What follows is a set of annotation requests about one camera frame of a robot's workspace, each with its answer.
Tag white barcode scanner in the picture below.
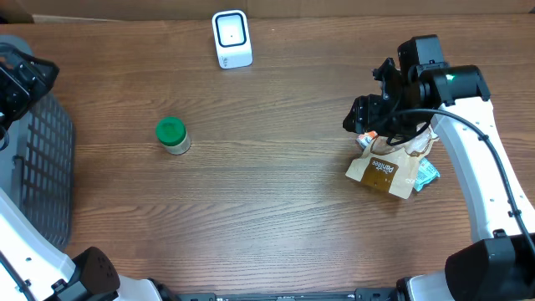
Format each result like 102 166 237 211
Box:
211 9 253 69

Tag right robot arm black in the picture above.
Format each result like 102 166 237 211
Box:
343 35 534 300

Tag orange tissue pack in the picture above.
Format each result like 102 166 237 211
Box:
355 131 378 150

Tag clear jar white contents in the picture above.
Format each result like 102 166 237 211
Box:
155 116 191 155

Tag teal snack packet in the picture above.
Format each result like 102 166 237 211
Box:
414 157 441 191

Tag grey plastic shopping basket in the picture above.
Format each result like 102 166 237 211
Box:
1 35 75 250

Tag green bottle cap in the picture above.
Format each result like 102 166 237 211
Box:
155 116 186 146

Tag beige dried mushroom bag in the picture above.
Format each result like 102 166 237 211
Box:
345 127 438 199

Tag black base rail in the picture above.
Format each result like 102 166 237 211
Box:
175 286 472 301

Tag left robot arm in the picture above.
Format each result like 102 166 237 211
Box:
1 35 178 300

